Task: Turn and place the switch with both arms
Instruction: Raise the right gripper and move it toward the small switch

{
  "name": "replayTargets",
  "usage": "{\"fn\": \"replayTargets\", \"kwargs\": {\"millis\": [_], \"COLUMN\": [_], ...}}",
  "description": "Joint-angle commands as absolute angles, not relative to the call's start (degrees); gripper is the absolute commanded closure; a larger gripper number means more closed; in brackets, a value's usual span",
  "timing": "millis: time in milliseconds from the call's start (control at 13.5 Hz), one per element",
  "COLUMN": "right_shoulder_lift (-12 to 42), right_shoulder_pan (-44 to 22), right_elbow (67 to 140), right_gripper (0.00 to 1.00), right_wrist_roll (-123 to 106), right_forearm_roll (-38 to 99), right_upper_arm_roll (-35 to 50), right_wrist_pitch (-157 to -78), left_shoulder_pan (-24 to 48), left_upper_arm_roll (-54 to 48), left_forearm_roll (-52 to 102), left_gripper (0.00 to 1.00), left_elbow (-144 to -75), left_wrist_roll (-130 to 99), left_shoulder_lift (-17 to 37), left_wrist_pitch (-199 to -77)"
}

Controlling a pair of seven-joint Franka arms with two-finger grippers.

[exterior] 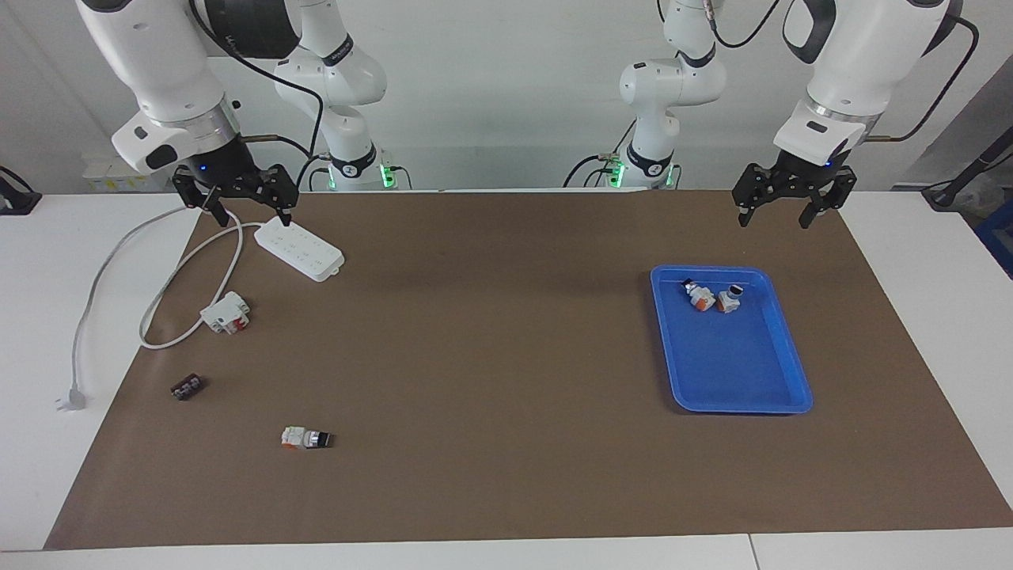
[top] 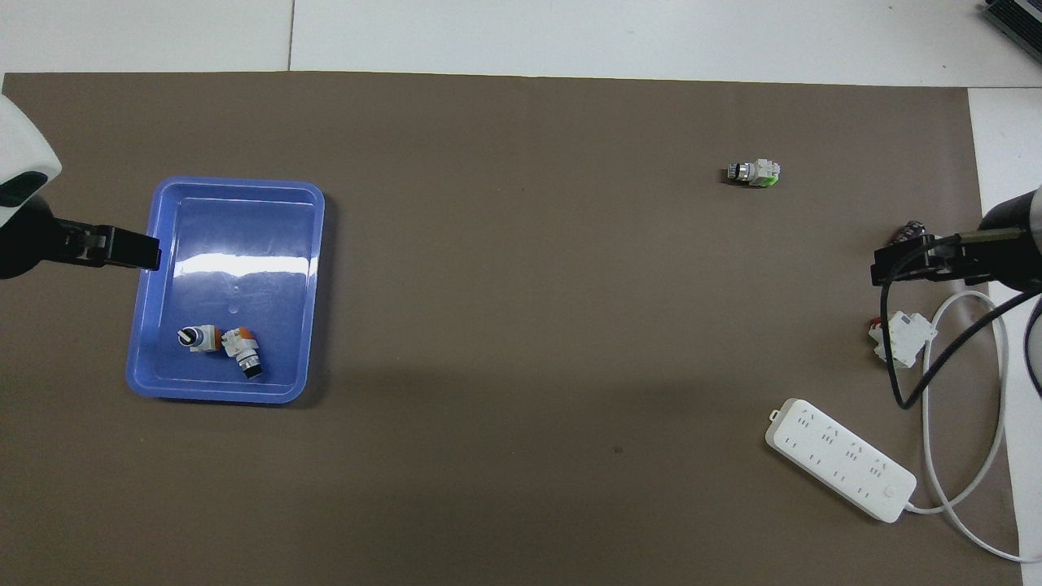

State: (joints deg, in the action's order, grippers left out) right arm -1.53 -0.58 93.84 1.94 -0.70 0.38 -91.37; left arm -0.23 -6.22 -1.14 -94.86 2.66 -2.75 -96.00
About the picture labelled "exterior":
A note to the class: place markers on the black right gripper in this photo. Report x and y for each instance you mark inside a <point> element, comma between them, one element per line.
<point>225,170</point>

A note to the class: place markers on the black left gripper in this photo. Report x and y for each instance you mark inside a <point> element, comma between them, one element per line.
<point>801,178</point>

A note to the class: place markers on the white rotary switch black knob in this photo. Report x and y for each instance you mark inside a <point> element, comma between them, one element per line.
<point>299,438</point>

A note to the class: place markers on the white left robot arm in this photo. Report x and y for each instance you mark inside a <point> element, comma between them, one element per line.
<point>863,55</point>

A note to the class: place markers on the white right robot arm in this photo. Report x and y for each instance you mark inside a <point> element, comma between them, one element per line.
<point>158,63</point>

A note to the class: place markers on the white power strip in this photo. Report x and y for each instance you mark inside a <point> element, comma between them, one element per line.
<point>305,252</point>

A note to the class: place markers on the white background box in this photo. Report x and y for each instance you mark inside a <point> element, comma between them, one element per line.
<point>119,174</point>

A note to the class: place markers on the white red circuit breaker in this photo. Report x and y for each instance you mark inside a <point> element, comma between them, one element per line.
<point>224,313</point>

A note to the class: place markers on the black stand leg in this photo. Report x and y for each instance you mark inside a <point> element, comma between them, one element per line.
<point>961,180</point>

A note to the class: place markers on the blue plastic tray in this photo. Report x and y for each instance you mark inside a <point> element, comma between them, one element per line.
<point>736,364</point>

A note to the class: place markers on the small black terminal block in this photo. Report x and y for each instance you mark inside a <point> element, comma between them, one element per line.
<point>187,388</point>

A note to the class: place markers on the blue crate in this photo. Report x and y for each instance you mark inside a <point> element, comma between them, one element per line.
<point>999,237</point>

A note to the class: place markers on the brown table mat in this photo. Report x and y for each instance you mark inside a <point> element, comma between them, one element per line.
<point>506,396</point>

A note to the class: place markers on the orange switch with round knob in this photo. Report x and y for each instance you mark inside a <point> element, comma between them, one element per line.
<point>728,302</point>

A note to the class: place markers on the white orange rotary switch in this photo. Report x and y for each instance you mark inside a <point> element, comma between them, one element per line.
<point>699,298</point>

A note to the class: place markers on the black clamp mount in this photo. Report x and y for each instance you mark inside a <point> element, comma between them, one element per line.
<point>16,202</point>

